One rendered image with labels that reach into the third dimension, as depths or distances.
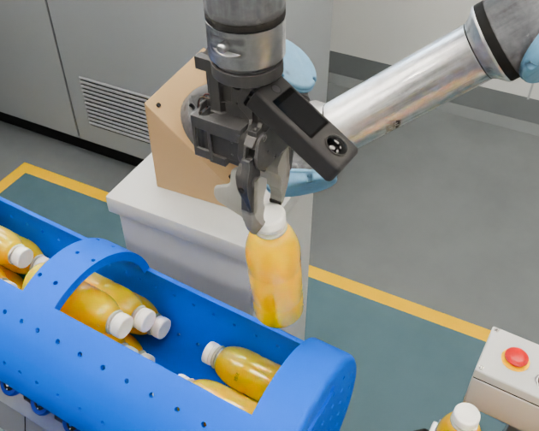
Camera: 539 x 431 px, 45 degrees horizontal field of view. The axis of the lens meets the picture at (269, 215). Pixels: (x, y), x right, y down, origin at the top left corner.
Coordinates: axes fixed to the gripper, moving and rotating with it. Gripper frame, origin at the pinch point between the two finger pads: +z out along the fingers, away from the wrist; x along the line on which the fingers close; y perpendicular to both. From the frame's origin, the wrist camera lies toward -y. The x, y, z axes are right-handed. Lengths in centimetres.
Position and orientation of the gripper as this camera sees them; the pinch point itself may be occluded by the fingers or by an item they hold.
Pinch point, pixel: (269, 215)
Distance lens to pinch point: 75.5
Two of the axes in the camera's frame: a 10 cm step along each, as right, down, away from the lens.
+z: 0.2, 7.3, 6.8
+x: -5.1, 5.9, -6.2
